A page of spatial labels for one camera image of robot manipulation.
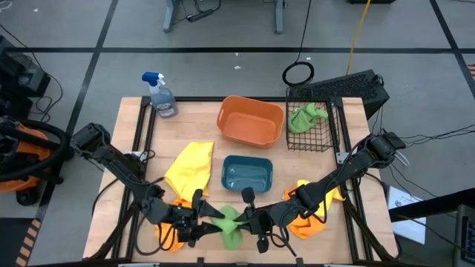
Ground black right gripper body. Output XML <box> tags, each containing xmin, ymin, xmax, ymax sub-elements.
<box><xmin>240</xmin><ymin>186</ymin><xmax>285</xmax><ymax>255</ymax></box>

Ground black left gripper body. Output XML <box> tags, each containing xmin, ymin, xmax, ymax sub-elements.
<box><xmin>163</xmin><ymin>188</ymin><xmax>204</xmax><ymax>248</ymax></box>

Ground large green microfiber towel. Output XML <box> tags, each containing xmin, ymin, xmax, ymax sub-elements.
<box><xmin>209</xmin><ymin>204</ymin><xmax>250</xmax><ymax>251</ymax></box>

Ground orange microfiber towel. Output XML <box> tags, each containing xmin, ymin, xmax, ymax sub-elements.
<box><xmin>284</xmin><ymin>187</ymin><xmax>327</xmax><ymax>240</ymax></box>
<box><xmin>154</xmin><ymin>197</ymin><xmax>196</xmax><ymax>254</ymax></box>

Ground large yellow microfiber towel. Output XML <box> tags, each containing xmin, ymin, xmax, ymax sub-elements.
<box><xmin>164</xmin><ymin>140</ymin><xmax>215</xmax><ymax>204</ymax></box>

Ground small yellow microfiber towel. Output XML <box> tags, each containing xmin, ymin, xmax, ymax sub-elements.
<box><xmin>296</xmin><ymin>179</ymin><xmax>345</xmax><ymax>219</ymax></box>

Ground small green microfiber towel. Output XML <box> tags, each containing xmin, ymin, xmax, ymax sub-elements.
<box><xmin>288</xmin><ymin>102</ymin><xmax>330</xmax><ymax>134</ymax></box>

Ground teal plastic basket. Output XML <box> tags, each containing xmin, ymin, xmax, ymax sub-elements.
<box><xmin>220</xmin><ymin>154</ymin><xmax>275</xmax><ymax>195</ymax></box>

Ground orange plastic basket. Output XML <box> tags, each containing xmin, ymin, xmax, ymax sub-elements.
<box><xmin>216</xmin><ymin>95</ymin><xmax>285</xmax><ymax>149</ymax></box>

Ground blue-capped spray bottle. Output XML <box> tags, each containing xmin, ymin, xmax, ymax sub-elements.
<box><xmin>141</xmin><ymin>71</ymin><xmax>179</xmax><ymax>119</ymax></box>

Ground white paper sheet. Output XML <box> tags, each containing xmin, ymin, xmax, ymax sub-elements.
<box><xmin>387</xmin><ymin>185</ymin><xmax>428</xmax><ymax>245</ymax></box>

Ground black power adapter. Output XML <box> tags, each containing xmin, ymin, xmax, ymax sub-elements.
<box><xmin>384</xmin><ymin>130</ymin><xmax>407</xmax><ymax>150</ymax></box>

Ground black computer case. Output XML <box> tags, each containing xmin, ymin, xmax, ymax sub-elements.
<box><xmin>288</xmin><ymin>69</ymin><xmax>390</xmax><ymax>120</ymax></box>

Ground orange and black vacuum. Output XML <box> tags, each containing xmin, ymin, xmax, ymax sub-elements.
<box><xmin>0</xmin><ymin>116</ymin><xmax>71</xmax><ymax>207</ymax></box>

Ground dark metal beam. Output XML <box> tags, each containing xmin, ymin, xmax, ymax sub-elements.
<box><xmin>388</xmin><ymin>187</ymin><xmax>475</xmax><ymax>223</ymax></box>

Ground black power strip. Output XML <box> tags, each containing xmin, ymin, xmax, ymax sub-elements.
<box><xmin>185</xmin><ymin>9</ymin><xmax>215</xmax><ymax>23</ymax></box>

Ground gray desk leg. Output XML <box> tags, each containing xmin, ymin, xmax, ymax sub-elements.
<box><xmin>273</xmin><ymin>0</ymin><xmax>286</xmax><ymax>35</ymax></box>
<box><xmin>163</xmin><ymin>0</ymin><xmax>179</xmax><ymax>33</ymax></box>

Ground gray device box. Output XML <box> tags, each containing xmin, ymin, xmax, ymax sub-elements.
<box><xmin>452</xmin><ymin>203</ymin><xmax>475</xmax><ymax>267</ymax></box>

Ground black equipment stack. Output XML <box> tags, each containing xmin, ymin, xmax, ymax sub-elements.
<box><xmin>0</xmin><ymin>35</ymin><xmax>51</xmax><ymax>119</ymax></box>

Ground black wire basket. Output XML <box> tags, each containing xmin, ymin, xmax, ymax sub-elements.
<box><xmin>284</xmin><ymin>88</ymin><xmax>342</xmax><ymax>153</ymax></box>

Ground black cable with coil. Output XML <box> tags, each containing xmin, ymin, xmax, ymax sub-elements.
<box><xmin>281</xmin><ymin>0</ymin><xmax>315</xmax><ymax>88</ymax></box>

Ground black vacuum hose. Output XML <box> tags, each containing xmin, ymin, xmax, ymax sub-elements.
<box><xmin>0</xmin><ymin>118</ymin><xmax>71</xmax><ymax>182</ymax></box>

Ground yellow cable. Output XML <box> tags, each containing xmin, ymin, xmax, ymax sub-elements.
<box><xmin>345</xmin><ymin>0</ymin><xmax>373</xmax><ymax>76</ymax></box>

